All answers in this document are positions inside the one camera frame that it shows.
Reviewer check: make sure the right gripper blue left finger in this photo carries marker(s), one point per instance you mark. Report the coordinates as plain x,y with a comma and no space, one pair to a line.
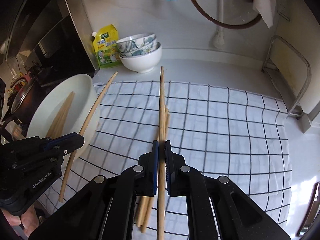
148,182

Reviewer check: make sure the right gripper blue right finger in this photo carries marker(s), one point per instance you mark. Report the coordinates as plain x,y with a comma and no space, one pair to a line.
174,175

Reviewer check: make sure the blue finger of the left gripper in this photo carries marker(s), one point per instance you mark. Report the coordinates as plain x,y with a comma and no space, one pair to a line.
70,141

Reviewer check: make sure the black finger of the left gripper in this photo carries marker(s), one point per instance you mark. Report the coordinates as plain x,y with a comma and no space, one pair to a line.
61,153

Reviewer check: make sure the person's left hand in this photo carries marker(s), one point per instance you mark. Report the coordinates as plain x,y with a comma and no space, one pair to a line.
29,220

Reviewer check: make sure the white round basin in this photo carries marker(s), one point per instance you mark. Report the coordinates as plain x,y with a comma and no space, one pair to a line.
66,106

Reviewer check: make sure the dark red cooking pot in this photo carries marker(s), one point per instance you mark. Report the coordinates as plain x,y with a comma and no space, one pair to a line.
25,103

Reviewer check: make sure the glass pot lid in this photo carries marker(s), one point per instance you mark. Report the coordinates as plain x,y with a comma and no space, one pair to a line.
22,95

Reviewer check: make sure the checkered white cloth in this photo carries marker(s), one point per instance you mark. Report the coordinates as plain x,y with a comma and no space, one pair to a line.
221,132

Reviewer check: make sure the large white bowl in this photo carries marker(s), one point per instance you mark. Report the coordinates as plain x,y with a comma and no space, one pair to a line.
143,63

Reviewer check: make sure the yellow seasoning pouch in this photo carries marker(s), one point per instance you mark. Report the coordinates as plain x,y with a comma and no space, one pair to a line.
105,48

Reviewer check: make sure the top patterned bowl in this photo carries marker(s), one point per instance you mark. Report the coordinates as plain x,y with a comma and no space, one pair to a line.
134,42

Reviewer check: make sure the patterned bowl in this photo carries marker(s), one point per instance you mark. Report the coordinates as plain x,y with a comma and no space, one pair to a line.
142,51
134,42

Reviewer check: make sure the middle patterned bowl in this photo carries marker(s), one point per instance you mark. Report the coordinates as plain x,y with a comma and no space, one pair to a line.
142,51

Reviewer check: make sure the black range hood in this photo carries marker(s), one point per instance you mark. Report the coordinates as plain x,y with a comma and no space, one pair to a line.
54,35

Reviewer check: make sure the white pipe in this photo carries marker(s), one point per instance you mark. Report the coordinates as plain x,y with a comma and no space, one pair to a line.
218,39

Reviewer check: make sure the brown metal handle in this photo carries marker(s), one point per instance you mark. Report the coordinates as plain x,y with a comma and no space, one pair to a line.
311,213

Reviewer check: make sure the metal rack frame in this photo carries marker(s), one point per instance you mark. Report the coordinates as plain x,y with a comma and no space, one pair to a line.
289,72

